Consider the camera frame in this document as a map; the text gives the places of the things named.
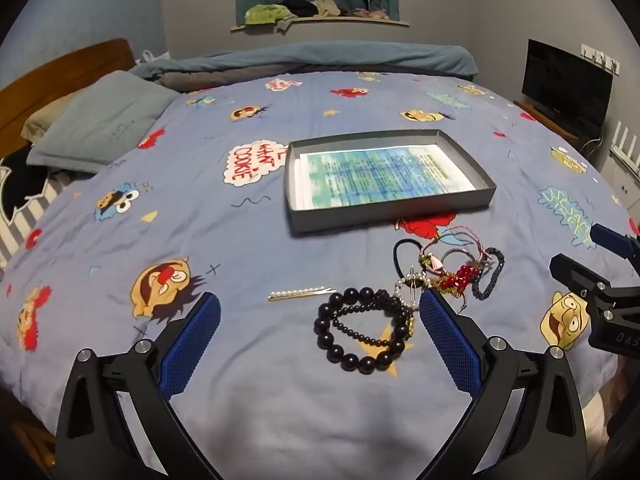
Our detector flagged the white wall hook rack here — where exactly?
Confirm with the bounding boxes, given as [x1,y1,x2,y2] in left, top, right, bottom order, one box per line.
[580,44,621,73]

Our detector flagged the black and white cushion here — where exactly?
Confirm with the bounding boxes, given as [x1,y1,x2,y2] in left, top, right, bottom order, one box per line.
[0,147,76,266]

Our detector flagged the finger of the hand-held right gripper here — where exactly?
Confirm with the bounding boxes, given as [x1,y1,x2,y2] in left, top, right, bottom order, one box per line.
[589,222,640,261]
[549,254,640,311]

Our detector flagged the round pearl hair clip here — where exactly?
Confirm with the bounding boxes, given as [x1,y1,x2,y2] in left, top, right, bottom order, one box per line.
[392,265,433,311]

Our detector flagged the teal printed paper sheet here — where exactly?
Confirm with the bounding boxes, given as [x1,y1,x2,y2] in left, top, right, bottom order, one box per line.
[292,144,478,210]

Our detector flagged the pearl bar hair clip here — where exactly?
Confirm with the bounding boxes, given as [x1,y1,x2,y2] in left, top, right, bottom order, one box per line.
[267,286,338,302]

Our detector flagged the small black bead bracelet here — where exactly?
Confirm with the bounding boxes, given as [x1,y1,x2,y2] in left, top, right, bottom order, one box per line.
[330,302,416,346]

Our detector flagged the large black bead bracelet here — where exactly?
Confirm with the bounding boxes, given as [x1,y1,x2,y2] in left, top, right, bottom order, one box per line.
[313,286,416,373]

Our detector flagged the silver bangle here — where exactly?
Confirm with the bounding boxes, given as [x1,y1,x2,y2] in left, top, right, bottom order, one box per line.
[442,246,483,268]

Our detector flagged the grey-blue pillow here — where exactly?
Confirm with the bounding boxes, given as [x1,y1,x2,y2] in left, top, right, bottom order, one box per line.
[26,71,181,175]

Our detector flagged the blue blanket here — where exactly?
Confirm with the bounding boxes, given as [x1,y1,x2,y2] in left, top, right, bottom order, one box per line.
[132,42,478,81]

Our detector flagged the grey cardboard box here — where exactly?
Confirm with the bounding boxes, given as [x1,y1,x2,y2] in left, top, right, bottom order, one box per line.
[284,129,497,236]

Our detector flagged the grey blanket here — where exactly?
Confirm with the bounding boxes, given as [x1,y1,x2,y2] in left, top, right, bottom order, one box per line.
[155,71,261,93]

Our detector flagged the blue bead bracelet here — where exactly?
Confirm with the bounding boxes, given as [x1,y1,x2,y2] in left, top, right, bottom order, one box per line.
[470,246,506,301]

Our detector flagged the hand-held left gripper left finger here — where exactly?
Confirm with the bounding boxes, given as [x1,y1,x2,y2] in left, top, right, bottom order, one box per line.
[54,291,223,480]

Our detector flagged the black hair tie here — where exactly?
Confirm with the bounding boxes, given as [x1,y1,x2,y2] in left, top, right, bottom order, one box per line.
[392,238,441,281]

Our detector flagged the pink cloth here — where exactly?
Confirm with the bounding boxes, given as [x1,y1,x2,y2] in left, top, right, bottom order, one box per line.
[345,7,396,20]

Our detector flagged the wooden window shelf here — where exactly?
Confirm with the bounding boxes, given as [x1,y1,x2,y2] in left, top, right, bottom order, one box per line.
[230,16,410,32]

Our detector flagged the wooden headboard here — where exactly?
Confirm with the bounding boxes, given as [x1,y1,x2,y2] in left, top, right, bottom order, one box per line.
[0,38,138,161]

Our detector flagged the green cloth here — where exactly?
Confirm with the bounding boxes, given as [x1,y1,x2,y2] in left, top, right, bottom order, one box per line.
[244,4,296,26]

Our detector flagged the black monitor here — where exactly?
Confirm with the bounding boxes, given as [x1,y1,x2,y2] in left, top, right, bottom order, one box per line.
[521,38,614,137]

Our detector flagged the black cloth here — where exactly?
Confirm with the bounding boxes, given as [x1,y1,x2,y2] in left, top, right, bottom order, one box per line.
[277,0,318,17]

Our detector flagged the pink string tassel bracelet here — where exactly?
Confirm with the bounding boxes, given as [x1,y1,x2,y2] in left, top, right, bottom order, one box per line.
[420,225,493,276]

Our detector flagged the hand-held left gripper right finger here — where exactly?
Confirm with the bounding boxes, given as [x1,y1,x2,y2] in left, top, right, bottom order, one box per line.
[419,290,588,480]

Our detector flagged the white router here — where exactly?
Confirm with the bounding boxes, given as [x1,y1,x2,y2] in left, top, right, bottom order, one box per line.
[609,121,640,181]

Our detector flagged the blue cartoon printed bedsheet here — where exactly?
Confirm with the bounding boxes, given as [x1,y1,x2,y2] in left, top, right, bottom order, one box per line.
[0,67,640,480]

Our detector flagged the red bead bracelet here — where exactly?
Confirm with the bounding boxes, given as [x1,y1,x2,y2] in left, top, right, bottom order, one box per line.
[430,262,481,293]

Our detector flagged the tan pillow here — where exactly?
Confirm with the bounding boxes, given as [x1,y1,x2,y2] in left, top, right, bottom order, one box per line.
[20,95,76,143]

